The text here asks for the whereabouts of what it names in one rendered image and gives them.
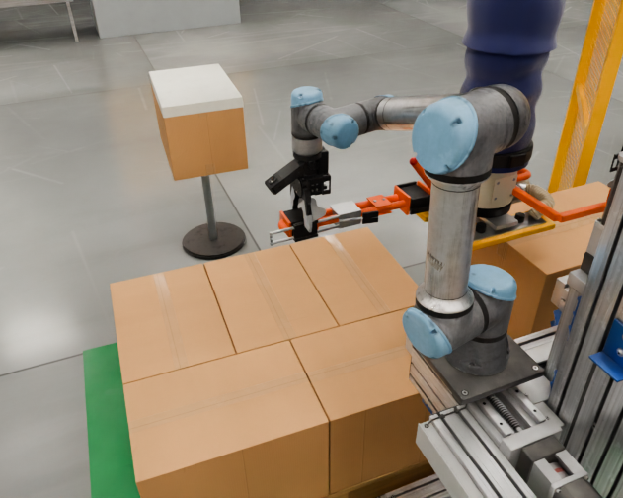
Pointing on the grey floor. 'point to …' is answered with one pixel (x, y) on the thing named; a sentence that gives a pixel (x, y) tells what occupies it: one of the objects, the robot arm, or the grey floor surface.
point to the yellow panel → (160, 15)
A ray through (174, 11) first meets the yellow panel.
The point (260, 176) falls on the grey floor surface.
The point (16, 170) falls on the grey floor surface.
